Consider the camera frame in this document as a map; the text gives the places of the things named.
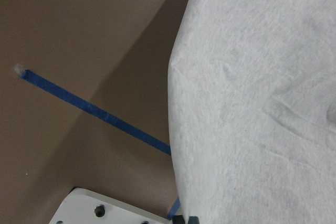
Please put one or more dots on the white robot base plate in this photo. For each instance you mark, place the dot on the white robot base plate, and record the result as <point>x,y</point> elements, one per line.
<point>85,206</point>

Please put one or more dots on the grey cartoon print t-shirt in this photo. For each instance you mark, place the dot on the grey cartoon print t-shirt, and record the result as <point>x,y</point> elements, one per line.
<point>251,88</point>

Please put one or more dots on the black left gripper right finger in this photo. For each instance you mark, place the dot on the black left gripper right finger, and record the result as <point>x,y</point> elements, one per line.
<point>193,220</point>

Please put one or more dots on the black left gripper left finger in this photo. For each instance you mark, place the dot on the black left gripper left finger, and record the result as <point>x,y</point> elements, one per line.
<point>178,219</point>

